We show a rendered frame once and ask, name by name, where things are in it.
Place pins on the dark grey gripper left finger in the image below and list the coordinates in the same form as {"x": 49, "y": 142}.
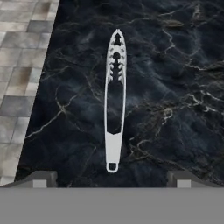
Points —
{"x": 43, "y": 178}

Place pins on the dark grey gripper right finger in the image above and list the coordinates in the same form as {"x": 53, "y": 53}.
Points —
{"x": 180, "y": 178}

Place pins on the white tongs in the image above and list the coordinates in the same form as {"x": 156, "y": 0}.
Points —
{"x": 113, "y": 145}

